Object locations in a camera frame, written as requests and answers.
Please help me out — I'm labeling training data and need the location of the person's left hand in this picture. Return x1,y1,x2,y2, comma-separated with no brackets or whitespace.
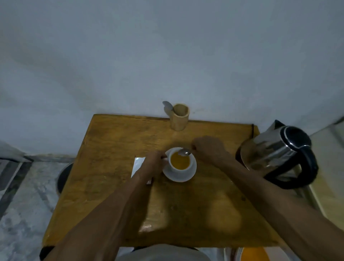
139,150,169,180

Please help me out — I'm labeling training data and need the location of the person's right hand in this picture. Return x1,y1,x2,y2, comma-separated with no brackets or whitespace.
190,136,232,168

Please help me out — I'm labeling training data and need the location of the white tea cup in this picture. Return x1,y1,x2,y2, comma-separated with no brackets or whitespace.
161,150,195,174

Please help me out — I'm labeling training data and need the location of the person's left forearm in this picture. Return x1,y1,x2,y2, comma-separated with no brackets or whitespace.
43,172,155,261

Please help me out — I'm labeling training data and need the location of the person's right forearm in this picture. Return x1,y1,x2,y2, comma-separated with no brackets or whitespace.
215,158,344,261

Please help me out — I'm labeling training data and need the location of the orange tea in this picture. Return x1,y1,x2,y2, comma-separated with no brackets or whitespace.
171,152,191,170

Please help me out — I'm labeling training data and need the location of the white paper sachet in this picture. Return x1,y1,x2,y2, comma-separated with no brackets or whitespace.
131,157,152,185

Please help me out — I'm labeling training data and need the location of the white saucer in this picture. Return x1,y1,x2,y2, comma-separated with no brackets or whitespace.
162,147,197,183

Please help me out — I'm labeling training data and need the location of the bamboo holder cup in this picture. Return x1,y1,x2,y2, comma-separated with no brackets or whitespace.
169,103,190,132

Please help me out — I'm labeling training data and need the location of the metal spoon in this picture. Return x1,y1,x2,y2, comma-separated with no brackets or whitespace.
162,101,176,114

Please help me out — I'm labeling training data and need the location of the steel electric kettle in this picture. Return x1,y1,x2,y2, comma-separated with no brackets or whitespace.
235,120,319,190

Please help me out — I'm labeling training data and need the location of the grey shirt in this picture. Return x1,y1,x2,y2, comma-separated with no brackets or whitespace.
115,244,213,261

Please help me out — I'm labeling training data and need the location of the black round stool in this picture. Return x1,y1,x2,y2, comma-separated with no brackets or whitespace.
56,162,75,196

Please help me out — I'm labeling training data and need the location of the orange round bowl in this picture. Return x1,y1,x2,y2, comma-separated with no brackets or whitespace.
236,246,271,261

